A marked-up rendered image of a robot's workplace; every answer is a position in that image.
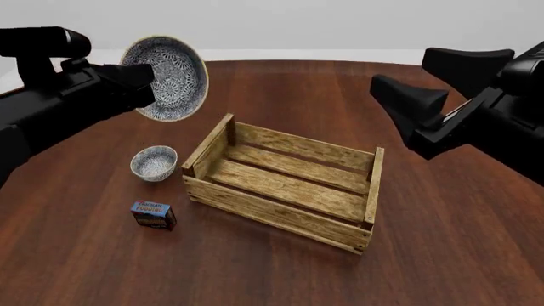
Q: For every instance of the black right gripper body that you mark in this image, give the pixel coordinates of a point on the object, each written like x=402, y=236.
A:
x=455, y=134

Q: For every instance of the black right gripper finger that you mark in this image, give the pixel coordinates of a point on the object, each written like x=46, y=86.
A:
x=408, y=102
x=465, y=68

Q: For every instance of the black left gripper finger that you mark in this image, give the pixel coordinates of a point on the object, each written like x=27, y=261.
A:
x=134, y=81

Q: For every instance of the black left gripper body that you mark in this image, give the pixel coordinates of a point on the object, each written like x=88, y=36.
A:
x=91, y=87

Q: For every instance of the large blue patterned bowl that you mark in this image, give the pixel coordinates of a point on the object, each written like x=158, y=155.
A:
x=178, y=79

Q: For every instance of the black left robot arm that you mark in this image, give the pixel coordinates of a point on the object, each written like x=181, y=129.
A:
x=30, y=121

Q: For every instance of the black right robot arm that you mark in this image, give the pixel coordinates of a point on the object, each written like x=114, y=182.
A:
x=520, y=105

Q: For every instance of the small blue patterned bowl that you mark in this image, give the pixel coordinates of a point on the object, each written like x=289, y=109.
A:
x=154, y=164

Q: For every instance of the wooden slat tray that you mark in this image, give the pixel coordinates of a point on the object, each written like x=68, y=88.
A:
x=285, y=188

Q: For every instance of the chocolate pudding box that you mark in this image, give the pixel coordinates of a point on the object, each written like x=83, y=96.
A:
x=153, y=215

